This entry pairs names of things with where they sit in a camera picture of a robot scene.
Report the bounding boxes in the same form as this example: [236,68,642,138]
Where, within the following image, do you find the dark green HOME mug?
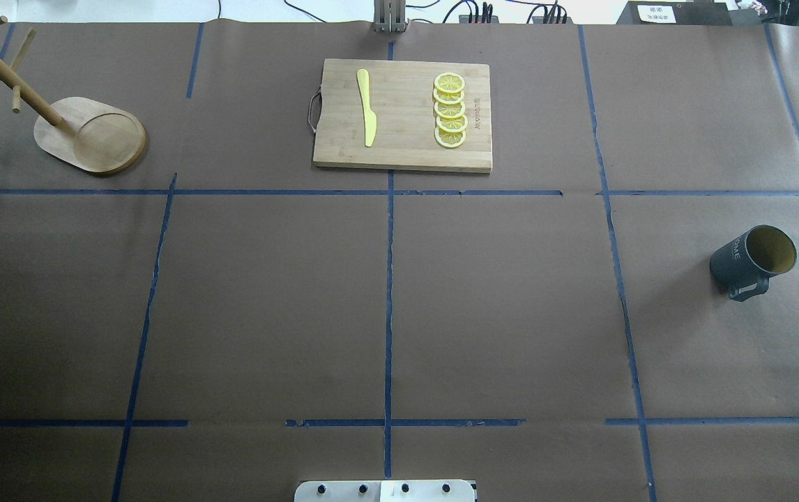
[709,225,798,302]

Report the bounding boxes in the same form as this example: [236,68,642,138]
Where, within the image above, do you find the wooden cup storage rack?
[0,16,148,176]

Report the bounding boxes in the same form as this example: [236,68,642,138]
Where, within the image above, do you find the yellow plastic knife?
[357,68,377,147]

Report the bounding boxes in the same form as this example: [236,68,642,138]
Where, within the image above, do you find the bamboo cutting board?
[312,59,493,174]

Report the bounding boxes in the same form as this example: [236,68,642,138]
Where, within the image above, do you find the black box with label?
[616,1,733,26]

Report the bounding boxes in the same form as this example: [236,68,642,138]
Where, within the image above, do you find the aluminium frame post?
[373,0,409,33]

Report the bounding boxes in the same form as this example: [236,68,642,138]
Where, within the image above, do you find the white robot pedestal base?
[294,479,478,501]

